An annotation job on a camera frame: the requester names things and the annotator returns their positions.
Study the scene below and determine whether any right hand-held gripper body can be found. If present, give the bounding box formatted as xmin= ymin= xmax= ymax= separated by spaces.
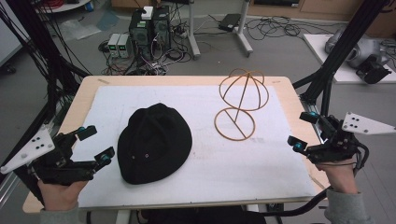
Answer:
xmin=306 ymin=111 xmax=396 ymax=166

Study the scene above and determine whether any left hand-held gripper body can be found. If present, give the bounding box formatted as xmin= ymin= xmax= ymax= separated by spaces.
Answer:
xmin=0 ymin=126 xmax=98 ymax=187

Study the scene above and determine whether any black hat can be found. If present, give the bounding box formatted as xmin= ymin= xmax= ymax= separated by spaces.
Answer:
xmin=117 ymin=103 xmax=193 ymax=186

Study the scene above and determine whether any wooden hoop hat stand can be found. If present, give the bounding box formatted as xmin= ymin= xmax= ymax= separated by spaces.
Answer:
xmin=213 ymin=68 xmax=270 ymax=142

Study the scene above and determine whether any person's left hand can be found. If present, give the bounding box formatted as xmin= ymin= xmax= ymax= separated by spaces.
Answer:
xmin=36 ymin=177 xmax=90 ymax=213

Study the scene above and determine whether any person's right hand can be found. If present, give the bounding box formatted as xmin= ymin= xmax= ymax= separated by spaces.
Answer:
xmin=315 ymin=157 xmax=360 ymax=196

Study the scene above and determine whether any white platform board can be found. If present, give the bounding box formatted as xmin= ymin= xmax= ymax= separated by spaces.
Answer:
xmin=303 ymin=33 xmax=396 ymax=85

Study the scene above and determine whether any black device on platform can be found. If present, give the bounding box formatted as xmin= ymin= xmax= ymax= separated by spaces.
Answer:
xmin=355 ymin=55 xmax=393 ymax=85

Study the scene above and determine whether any grey rounded machine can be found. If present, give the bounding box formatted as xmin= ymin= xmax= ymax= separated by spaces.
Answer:
xmin=324 ymin=28 xmax=390 ymax=70

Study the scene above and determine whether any white table mat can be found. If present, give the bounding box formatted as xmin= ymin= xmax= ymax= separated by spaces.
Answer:
xmin=70 ymin=84 xmax=318 ymax=209

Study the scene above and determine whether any grey power supply unit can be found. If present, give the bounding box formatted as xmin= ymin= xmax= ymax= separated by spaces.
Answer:
xmin=117 ymin=33 xmax=134 ymax=59
xmin=106 ymin=33 xmax=121 ymax=59

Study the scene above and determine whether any clear plastic sheet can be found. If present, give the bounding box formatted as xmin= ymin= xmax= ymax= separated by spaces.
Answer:
xmin=58 ymin=18 xmax=103 ymax=42

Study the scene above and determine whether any white metal stand leg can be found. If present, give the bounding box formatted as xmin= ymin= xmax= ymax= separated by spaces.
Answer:
xmin=233 ymin=0 xmax=254 ymax=58
xmin=186 ymin=0 xmax=202 ymax=61

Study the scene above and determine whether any black computer tower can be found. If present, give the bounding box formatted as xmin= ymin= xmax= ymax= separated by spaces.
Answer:
xmin=128 ymin=8 xmax=154 ymax=61
xmin=151 ymin=5 xmax=172 ymax=53

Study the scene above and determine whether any person's dark lap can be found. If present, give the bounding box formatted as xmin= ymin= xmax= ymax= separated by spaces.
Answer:
xmin=136 ymin=204 xmax=269 ymax=224

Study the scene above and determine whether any white cabinet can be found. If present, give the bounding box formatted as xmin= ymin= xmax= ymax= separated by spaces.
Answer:
xmin=0 ymin=0 xmax=30 ymax=68

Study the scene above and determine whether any flat black box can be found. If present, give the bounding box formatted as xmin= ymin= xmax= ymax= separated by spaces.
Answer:
xmin=218 ymin=13 xmax=243 ymax=33

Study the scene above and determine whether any white round table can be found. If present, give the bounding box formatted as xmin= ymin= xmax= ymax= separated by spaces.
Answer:
xmin=34 ymin=0 xmax=92 ymax=14

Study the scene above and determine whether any white box on tower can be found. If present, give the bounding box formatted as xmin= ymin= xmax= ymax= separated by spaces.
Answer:
xmin=140 ymin=6 xmax=154 ymax=21

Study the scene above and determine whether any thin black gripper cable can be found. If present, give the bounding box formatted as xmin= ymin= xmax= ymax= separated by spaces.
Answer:
xmin=323 ymin=141 xmax=371 ymax=178

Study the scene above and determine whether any thick black cable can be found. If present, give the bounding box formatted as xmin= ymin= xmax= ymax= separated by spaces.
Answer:
xmin=261 ymin=186 xmax=332 ymax=218

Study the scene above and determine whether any black metal frame post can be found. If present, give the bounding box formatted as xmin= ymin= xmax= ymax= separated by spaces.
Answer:
xmin=291 ymin=0 xmax=392 ymax=118

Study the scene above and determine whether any black frame with cable bundle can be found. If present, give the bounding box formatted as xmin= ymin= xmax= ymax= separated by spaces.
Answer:
xmin=0 ymin=0 xmax=92 ymax=185

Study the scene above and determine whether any tangle of black floor cables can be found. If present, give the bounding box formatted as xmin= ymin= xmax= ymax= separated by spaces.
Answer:
xmin=245 ymin=16 xmax=341 ymax=42

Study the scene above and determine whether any cable tangle by towers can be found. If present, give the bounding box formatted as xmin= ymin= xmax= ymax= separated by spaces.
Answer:
xmin=98 ymin=18 xmax=193 ymax=77

